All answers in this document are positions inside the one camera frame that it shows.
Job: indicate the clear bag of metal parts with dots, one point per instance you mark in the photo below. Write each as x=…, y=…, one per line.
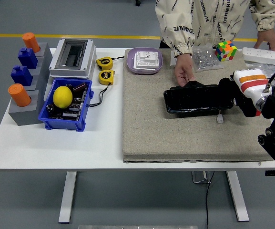
x=205, y=60

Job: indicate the dark circuit boards in bin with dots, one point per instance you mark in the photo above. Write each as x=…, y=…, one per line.
x=75, y=106

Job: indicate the grey stepped block holder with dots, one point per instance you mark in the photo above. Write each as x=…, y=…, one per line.
x=25, y=117

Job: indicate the glossy black panel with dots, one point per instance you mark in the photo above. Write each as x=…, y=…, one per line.
x=189, y=100

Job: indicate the white wall socket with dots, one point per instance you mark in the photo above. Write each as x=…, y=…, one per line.
x=146, y=59

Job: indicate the grey electrical box clear window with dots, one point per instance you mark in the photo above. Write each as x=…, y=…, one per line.
x=56, y=69

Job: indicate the yellow lemon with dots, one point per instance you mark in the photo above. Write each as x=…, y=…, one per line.
x=62, y=96

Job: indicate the person's right hand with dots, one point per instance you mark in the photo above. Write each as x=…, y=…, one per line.
x=183, y=68

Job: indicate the orange cylinder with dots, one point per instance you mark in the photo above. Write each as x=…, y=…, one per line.
x=19, y=95
x=31, y=41

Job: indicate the black table control panel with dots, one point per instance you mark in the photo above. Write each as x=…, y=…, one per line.
x=271, y=173

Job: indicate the metal bracket under table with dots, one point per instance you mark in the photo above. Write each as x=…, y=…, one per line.
x=199, y=177

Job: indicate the colourful puzzle cube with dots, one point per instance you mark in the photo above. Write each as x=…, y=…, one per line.
x=225, y=51

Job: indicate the person's right forearm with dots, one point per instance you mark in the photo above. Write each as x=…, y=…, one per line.
x=178, y=40

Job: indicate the small white connector plug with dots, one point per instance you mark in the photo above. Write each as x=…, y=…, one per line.
x=220, y=118

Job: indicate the white table leg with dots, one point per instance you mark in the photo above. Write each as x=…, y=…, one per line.
x=238, y=198
x=67, y=198

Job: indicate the white power strip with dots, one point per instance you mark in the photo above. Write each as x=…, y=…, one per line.
x=266, y=56

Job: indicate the dark brown capacitor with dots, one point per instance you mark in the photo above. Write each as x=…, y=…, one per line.
x=79, y=87

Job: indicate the person's left forearm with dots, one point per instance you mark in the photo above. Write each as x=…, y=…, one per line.
x=266, y=16

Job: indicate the yellow tape measure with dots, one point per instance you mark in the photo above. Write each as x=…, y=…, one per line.
x=104, y=63
x=106, y=77

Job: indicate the black chair wheel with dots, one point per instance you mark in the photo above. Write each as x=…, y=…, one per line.
x=138, y=2

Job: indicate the clear plastic bag of parts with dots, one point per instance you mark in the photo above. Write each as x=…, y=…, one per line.
x=258, y=66

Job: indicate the person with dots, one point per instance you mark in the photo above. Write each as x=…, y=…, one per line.
x=206, y=19

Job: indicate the person's left hand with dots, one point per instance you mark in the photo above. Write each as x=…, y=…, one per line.
x=267, y=38

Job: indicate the grey-brown mat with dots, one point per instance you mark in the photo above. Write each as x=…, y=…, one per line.
x=175, y=133

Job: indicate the purple tray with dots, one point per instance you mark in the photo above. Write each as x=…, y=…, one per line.
x=130, y=65

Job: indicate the blue notched block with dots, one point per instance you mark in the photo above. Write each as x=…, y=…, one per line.
x=27, y=58
x=21, y=76

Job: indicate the blue plastic bin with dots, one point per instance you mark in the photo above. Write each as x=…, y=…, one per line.
x=61, y=122

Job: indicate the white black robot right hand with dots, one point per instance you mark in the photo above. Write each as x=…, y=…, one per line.
x=251, y=82

